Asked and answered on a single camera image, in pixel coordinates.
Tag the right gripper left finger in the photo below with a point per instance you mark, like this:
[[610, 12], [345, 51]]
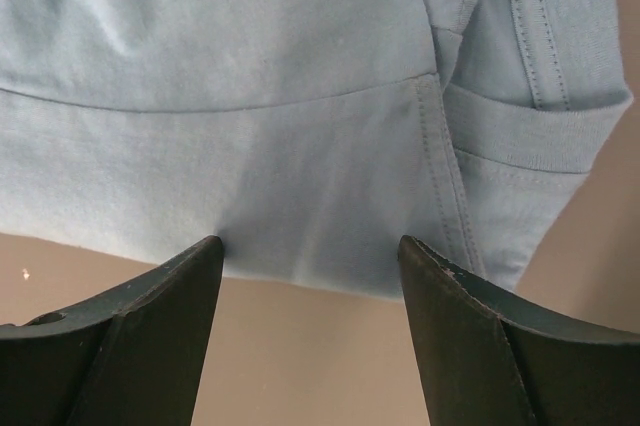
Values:
[[131, 355]]

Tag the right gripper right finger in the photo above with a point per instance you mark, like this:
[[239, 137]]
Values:
[[489, 357]]

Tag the light blue t shirt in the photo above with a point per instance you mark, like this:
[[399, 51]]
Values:
[[309, 135]]

